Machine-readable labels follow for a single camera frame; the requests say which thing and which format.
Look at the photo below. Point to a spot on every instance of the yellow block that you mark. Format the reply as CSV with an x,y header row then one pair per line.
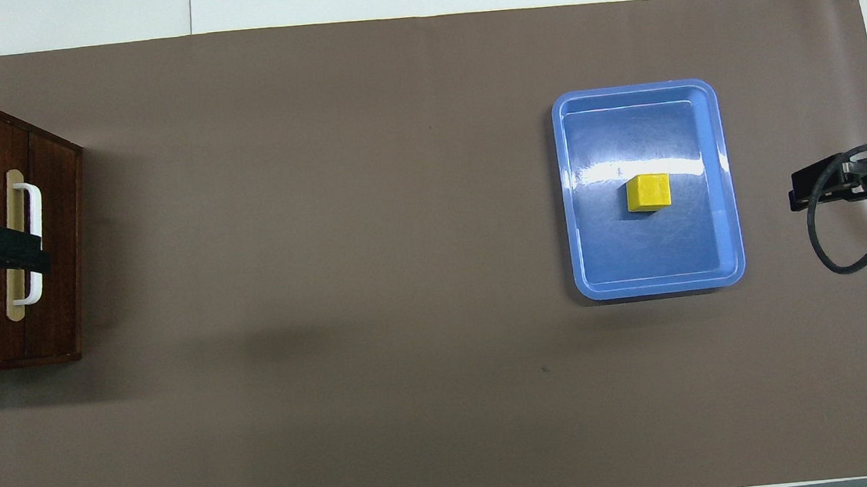
x,y
649,192

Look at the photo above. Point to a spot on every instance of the blue plastic tray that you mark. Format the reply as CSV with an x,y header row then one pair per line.
x,y
654,255

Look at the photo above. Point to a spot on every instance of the brown table mat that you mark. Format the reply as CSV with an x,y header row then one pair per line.
x,y
374,280

